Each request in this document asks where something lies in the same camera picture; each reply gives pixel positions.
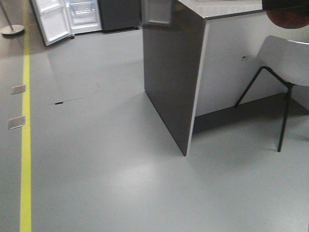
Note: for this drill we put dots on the fridge door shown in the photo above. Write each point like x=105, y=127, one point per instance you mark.
x=52, y=19

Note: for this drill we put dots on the white open fridge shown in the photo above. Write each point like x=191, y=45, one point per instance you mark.
x=83, y=16

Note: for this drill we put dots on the matte silver stand pole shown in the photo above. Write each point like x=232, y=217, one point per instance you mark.
x=10, y=29

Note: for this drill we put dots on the red yellow apple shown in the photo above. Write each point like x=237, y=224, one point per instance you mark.
x=287, y=20

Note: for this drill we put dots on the white chair black legs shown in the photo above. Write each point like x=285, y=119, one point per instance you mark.
x=288, y=62

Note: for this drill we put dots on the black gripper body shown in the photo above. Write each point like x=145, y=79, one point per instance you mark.
x=288, y=5

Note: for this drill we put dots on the grey granite kitchen counter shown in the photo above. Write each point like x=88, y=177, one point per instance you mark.
x=199, y=55

